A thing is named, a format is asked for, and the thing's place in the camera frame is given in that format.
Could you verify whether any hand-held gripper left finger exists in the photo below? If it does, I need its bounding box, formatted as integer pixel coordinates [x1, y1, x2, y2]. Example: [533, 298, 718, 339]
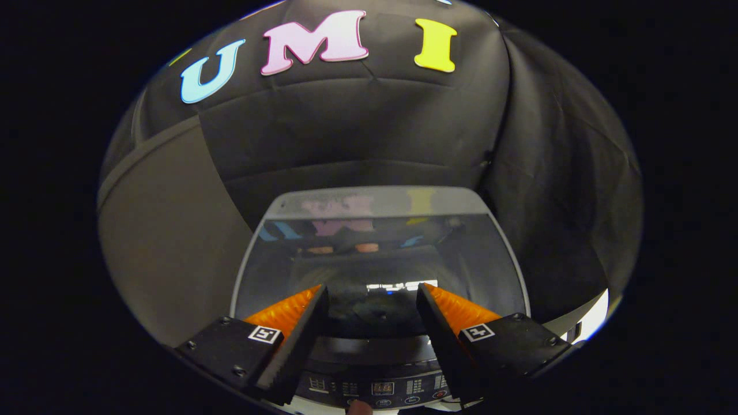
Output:
[174, 284, 329, 406]

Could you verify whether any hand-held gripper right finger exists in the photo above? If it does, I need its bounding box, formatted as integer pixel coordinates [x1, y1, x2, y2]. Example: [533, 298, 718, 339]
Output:
[416, 282, 573, 404]

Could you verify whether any grey washing machine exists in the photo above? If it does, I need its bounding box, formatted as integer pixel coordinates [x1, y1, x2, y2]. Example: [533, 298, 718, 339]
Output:
[229, 186, 534, 413]

